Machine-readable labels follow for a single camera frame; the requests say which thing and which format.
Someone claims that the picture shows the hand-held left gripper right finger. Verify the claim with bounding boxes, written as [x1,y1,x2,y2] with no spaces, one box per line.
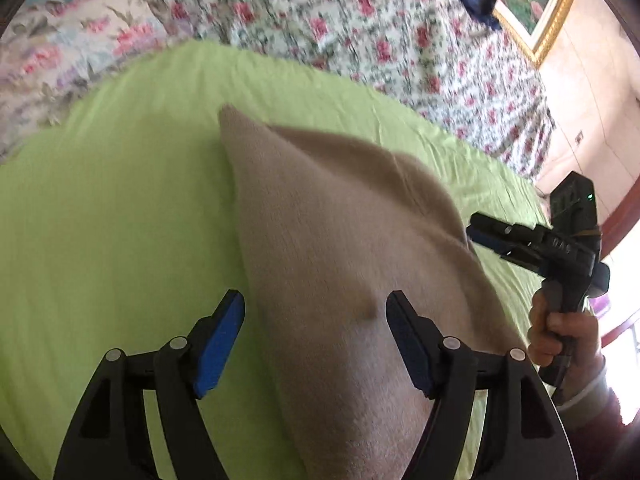
[385,290,576,480]

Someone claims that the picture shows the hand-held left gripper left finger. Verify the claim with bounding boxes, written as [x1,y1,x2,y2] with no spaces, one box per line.
[52,289,246,480]

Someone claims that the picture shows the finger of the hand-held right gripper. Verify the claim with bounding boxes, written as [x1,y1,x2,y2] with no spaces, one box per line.
[466,225,548,277]
[470,212,548,243]

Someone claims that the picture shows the beige knit sweater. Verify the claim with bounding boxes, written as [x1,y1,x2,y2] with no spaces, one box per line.
[218,104,538,480]

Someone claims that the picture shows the person's right forearm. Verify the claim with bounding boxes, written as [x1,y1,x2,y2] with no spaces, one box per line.
[552,352,640,480]

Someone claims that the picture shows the person's right hand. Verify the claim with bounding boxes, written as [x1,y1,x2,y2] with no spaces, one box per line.
[528,290,602,378]

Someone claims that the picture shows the green bed sheet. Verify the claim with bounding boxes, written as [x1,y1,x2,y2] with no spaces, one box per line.
[0,40,553,480]

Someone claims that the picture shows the rose print quilt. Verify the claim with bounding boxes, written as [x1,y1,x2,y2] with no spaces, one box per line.
[135,0,557,181]

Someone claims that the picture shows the pastel floral pillow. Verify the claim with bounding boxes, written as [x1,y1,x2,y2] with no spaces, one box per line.
[0,0,176,161]

